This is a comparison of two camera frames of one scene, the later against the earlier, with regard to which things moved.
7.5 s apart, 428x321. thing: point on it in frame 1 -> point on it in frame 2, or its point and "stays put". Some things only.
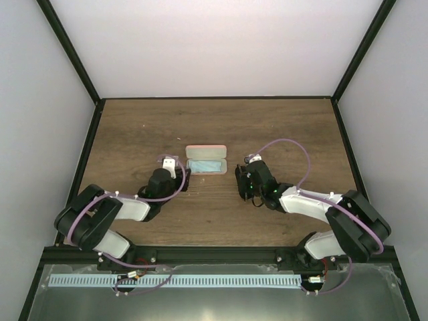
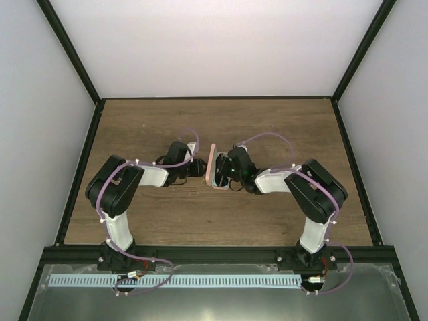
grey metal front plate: (357, 293) stays put
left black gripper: (185, 188) -> (198, 171)
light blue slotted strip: (175, 281) stays put
